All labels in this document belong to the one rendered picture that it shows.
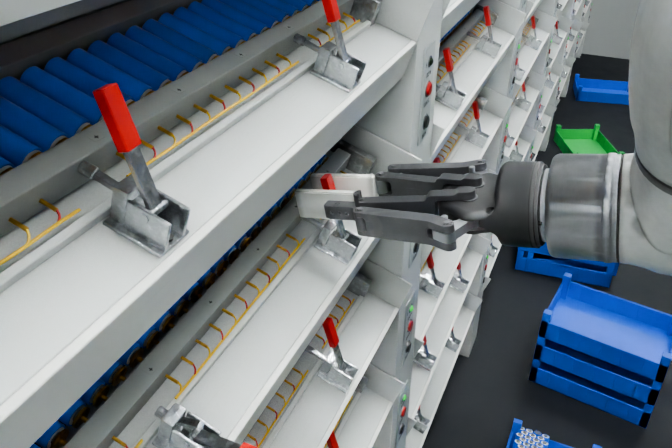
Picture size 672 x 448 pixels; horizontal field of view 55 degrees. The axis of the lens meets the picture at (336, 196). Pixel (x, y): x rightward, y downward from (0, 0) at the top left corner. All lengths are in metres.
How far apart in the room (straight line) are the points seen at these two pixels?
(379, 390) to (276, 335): 0.47
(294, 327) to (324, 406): 0.20
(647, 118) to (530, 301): 1.72
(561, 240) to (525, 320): 1.53
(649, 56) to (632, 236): 0.17
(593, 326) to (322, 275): 1.29
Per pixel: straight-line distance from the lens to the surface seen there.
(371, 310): 0.89
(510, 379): 1.88
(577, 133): 3.22
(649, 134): 0.46
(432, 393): 1.57
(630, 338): 1.86
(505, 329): 2.03
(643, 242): 0.54
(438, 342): 1.41
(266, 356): 0.57
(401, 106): 0.76
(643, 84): 0.44
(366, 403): 1.03
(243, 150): 0.46
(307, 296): 0.62
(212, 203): 0.41
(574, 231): 0.54
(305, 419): 0.76
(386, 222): 0.57
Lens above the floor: 1.33
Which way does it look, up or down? 31 degrees down
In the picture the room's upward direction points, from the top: straight up
